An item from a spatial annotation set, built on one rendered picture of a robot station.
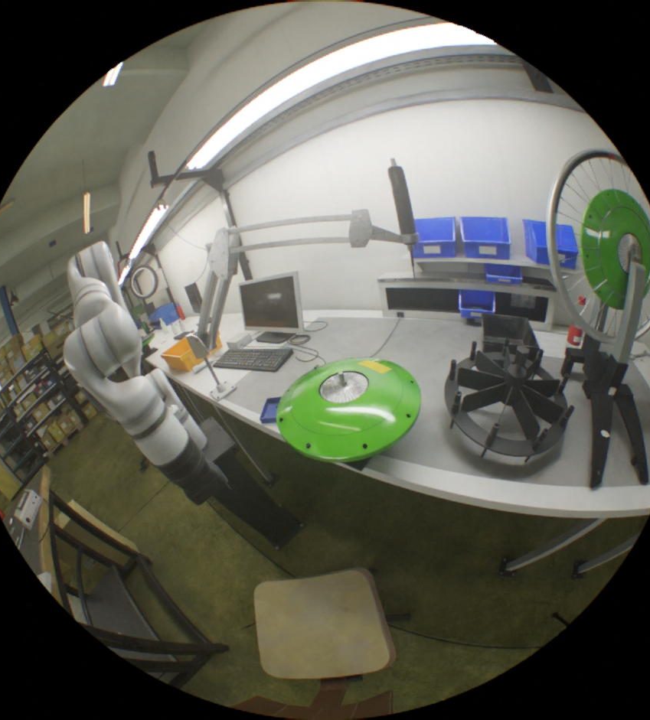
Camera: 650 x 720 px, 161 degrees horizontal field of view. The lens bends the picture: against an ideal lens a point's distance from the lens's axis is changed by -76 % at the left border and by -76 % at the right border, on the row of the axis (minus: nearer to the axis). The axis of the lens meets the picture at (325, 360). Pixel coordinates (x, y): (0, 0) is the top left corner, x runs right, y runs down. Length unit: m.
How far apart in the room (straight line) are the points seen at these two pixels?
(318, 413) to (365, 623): 0.61
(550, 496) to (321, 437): 0.51
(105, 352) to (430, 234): 1.19
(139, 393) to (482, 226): 1.24
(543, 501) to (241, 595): 1.47
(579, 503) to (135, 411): 0.78
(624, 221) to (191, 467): 0.99
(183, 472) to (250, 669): 1.41
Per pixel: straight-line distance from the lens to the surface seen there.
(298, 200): 1.52
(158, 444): 0.33
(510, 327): 1.03
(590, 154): 0.75
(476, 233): 1.18
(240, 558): 1.64
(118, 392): 0.31
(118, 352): 0.29
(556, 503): 0.60
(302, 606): 0.80
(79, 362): 0.29
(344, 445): 0.39
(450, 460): 0.56
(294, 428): 0.45
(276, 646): 0.84
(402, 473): 0.53
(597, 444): 0.69
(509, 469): 0.58
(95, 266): 0.56
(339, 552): 1.43
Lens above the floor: 1.38
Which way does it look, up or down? 30 degrees down
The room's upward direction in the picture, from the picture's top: 15 degrees counter-clockwise
